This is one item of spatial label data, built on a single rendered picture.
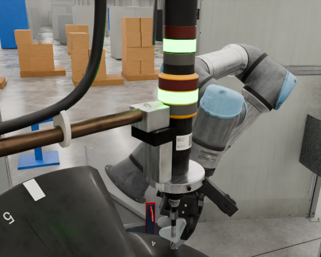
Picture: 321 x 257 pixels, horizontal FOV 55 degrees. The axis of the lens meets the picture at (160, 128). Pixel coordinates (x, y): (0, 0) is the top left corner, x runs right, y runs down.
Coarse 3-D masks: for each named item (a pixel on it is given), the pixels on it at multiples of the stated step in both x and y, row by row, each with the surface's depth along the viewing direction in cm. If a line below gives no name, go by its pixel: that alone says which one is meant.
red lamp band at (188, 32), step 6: (168, 30) 31; (174, 30) 30; (180, 30) 30; (186, 30) 30; (192, 30) 31; (168, 36) 31; (174, 36) 30; (180, 36) 30; (186, 36) 30; (192, 36) 31
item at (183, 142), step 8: (176, 120) 33; (184, 120) 33; (192, 120) 35; (176, 128) 34; (184, 128) 34; (176, 136) 34; (184, 136) 34; (176, 144) 34; (184, 144) 34; (176, 152) 35; (184, 152) 35; (176, 160) 35; (184, 160) 35; (176, 168) 35; (184, 168) 36
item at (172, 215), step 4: (172, 208) 39; (176, 208) 39; (172, 212) 39; (176, 212) 39; (172, 216) 39; (176, 216) 39; (172, 220) 39; (172, 224) 40; (172, 228) 40; (172, 232) 40; (172, 236) 40
